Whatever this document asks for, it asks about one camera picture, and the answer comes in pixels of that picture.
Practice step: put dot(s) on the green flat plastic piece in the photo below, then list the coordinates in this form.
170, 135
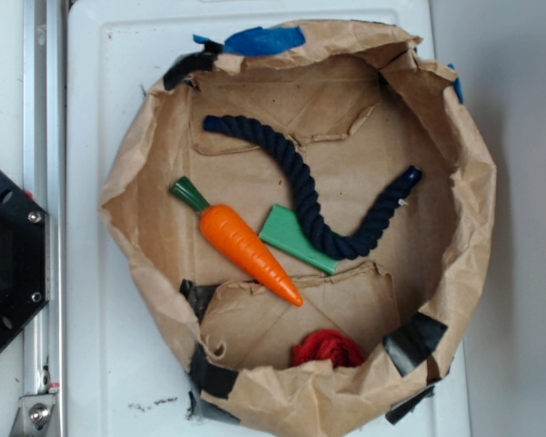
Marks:
282, 231

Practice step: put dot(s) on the orange plastic toy carrot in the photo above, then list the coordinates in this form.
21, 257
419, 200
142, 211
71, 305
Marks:
232, 237

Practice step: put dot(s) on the brown paper bag bin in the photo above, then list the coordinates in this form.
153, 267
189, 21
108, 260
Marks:
360, 106

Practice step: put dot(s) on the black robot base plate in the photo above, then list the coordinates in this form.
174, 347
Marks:
23, 290

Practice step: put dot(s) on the aluminium extrusion rail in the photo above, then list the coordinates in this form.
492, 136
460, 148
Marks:
42, 409

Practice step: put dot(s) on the red crumpled cloth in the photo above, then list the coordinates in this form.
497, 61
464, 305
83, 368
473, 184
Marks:
328, 345

